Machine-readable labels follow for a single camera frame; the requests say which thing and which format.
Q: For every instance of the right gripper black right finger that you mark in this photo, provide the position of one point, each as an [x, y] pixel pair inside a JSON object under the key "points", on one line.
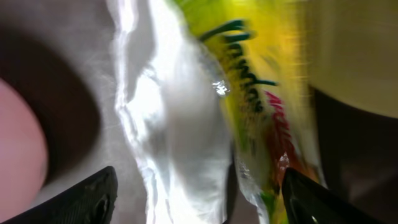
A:
{"points": [[307, 202]]}

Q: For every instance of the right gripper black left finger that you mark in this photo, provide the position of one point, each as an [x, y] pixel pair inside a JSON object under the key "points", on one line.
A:
{"points": [[90, 201]]}

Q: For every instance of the pink bowl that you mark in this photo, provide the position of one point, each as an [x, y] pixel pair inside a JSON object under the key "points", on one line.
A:
{"points": [[24, 156]]}

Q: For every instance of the white napkin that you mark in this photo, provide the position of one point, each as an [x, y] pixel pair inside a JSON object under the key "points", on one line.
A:
{"points": [[125, 53]]}

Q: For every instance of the green yellow snack wrapper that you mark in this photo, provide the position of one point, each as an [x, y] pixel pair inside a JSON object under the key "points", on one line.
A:
{"points": [[256, 54]]}

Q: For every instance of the brown serving tray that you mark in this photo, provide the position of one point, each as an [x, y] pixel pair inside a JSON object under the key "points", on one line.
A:
{"points": [[67, 79]]}

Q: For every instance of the yellow plate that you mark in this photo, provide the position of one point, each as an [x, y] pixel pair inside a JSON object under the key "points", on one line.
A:
{"points": [[354, 47]]}

